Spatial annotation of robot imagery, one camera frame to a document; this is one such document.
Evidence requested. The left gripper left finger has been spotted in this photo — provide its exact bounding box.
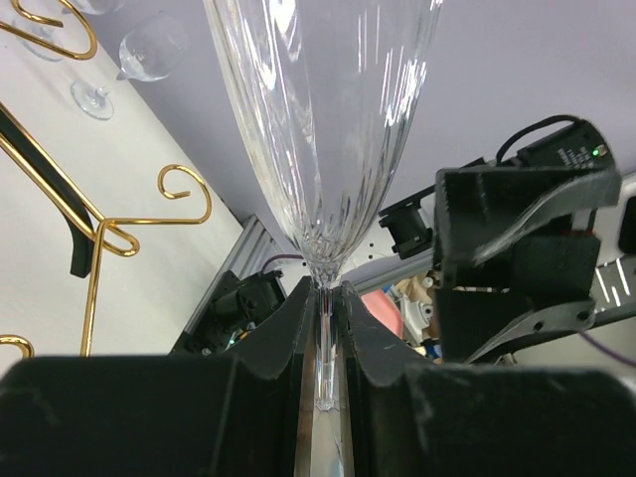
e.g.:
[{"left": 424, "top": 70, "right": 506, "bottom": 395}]
[{"left": 1, "top": 278, "right": 316, "bottom": 476}]

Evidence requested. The pink tray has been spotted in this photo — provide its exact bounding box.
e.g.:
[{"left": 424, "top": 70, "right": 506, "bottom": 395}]
[{"left": 362, "top": 289, "right": 403, "bottom": 338}]

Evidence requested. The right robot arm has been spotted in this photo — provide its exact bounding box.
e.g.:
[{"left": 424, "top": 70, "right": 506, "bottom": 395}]
[{"left": 380, "top": 114, "right": 623, "bottom": 364}]

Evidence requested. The black mounting base plate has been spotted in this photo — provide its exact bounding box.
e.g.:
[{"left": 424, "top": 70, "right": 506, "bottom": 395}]
[{"left": 171, "top": 270, "right": 286, "bottom": 356}]

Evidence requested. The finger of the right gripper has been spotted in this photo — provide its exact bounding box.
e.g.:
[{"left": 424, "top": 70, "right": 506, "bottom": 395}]
[
  {"left": 434, "top": 166, "right": 622, "bottom": 278},
  {"left": 434, "top": 289, "right": 594, "bottom": 364}
]

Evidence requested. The ribbed champagne flute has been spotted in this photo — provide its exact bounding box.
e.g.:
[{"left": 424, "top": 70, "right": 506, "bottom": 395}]
[{"left": 205, "top": 1, "right": 442, "bottom": 409}]

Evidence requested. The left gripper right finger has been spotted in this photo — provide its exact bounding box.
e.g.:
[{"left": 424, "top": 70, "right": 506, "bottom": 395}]
[{"left": 337, "top": 284, "right": 635, "bottom": 476}]

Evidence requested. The aluminium frame rail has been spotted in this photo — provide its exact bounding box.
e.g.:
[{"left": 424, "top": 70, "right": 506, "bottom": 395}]
[{"left": 183, "top": 217, "right": 291, "bottom": 331}]

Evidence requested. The clear wine glass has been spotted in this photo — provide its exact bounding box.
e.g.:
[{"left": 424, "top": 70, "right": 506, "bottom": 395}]
[
  {"left": 70, "top": 11, "right": 191, "bottom": 121},
  {"left": 12, "top": 0, "right": 127, "bottom": 63}
]

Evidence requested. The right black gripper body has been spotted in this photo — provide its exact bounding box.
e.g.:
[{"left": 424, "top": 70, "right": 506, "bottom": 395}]
[{"left": 431, "top": 210, "right": 600, "bottom": 298}]

